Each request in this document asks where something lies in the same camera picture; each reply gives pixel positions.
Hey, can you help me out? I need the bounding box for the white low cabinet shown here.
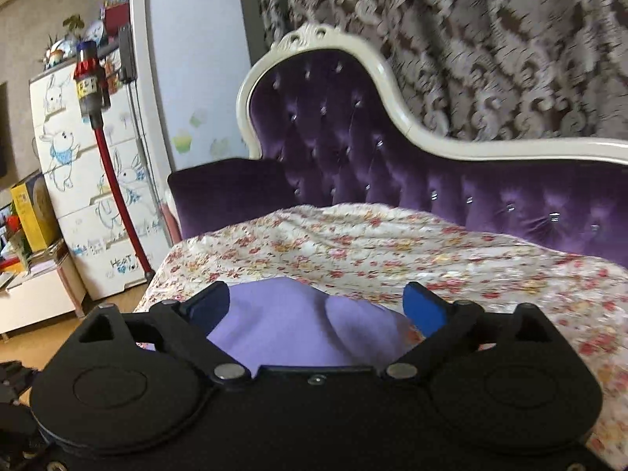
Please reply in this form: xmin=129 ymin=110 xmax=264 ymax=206
xmin=0 ymin=240 xmax=86 ymax=337

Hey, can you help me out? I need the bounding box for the yellow cardboard box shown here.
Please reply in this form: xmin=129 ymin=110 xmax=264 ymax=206
xmin=11 ymin=172 xmax=62 ymax=253

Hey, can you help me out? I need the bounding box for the purple tufted sofa white frame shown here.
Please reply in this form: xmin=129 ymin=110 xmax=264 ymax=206
xmin=167 ymin=24 xmax=628 ymax=270

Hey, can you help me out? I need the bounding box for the red stick vacuum cleaner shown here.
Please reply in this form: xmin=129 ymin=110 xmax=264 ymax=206
xmin=73 ymin=24 xmax=158 ymax=280

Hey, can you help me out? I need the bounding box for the pile of colourful toys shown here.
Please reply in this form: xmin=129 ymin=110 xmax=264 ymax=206
xmin=42 ymin=0 xmax=131 ymax=72

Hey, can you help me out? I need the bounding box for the white rabbit print drawer cabinet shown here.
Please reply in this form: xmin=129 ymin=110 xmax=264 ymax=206
xmin=29 ymin=61 xmax=170 ymax=300

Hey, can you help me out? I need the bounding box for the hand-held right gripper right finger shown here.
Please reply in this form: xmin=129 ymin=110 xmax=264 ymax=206
xmin=385 ymin=282 xmax=565 ymax=383

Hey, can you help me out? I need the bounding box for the brown damask patterned curtain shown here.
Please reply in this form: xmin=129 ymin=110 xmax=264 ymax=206
xmin=252 ymin=0 xmax=628 ymax=143

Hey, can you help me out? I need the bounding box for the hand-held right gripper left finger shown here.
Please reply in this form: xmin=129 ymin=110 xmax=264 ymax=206
xmin=64 ymin=281 xmax=248 ymax=383

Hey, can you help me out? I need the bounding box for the floral print blanket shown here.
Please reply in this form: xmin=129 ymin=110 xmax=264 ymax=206
xmin=135 ymin=202 xmax=628 ymax=467

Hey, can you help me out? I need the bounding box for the pale blue door white frame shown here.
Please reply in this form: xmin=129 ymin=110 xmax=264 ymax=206
xmin=128 ymin=0 xmax=266 ymax=243

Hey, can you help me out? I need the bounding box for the dark screen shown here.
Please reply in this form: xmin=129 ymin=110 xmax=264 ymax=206
xmin=0 ymin=83 xmax=11 ymax=177

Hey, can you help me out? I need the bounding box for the lavender hooded zip jacket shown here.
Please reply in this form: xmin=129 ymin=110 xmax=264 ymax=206
xmin=206 ymin=277 xmax=418 ymax=371

